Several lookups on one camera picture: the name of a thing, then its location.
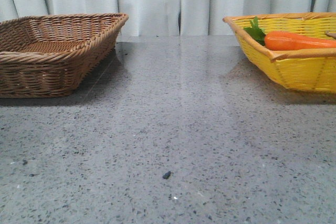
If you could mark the small black debris crumb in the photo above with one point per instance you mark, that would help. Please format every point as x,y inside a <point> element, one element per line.
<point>167,175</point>

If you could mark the orange toy carrot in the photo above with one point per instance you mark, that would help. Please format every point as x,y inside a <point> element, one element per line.
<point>283,40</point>

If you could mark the brown wicker basket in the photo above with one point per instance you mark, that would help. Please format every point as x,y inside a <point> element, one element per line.
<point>49,56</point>

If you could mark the yellow woven basket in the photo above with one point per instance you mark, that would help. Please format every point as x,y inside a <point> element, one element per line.
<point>306,69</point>

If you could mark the brown ginger root toy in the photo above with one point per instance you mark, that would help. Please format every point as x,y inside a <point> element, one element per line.
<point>330,34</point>

